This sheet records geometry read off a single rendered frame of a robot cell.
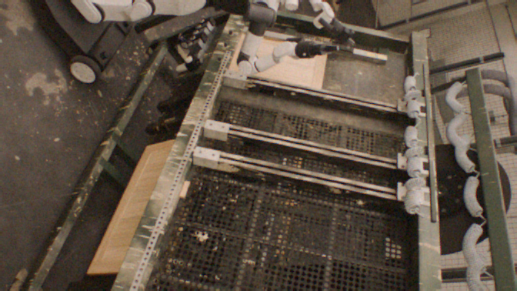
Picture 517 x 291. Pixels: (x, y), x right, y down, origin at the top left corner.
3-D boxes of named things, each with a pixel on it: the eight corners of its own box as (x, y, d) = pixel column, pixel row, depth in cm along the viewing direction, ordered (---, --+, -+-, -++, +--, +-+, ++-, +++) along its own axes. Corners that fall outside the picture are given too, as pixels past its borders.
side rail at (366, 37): (251, 18, 318) (252, 5, 310) (404, 49, 311) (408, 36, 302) (249, 22, 314) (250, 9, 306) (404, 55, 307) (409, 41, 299)
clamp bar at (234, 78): (227, 76, 267) (228, 44, 249) (424, 118, 260) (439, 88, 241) (222, 87, 261) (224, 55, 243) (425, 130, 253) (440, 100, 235)
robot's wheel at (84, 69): (64, 73, 276) (71, 54, 262) (68, 68, 280) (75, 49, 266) (92, 90, 283) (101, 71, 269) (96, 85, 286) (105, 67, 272)
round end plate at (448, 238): (375, 152, 307) (499, 128, 268) (377, 156, 310) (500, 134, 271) (368, 255, 256) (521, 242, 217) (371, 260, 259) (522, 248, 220)
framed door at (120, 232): (148, 148, 289) (146, 145, 288) (217, 131, 263) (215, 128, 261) (89, 275, 232) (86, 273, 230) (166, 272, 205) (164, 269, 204)
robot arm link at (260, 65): (275, 67, 231) (246, 81, 241) (281, 61, 239) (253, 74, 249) (265, 49, 228) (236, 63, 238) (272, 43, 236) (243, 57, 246)
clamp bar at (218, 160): (198, 152, 229) (196, 120, 211) (428, 202, 221) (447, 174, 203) (191, 167, 223) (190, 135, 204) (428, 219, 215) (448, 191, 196)
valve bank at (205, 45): (187, 17, 298) (216, 5, 286) (198, 34, 306) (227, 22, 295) (161, 64, 266) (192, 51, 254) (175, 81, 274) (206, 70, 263)
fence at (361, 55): (244, 31, 297) (244, 26, 294) (385, 60, 291) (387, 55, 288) (242, 35, 294) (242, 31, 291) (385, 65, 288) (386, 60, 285)
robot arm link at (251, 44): (229, 68, 239) (243, 31, 225) (238, 59, 249) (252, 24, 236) (248, 78, 237) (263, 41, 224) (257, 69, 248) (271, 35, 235)
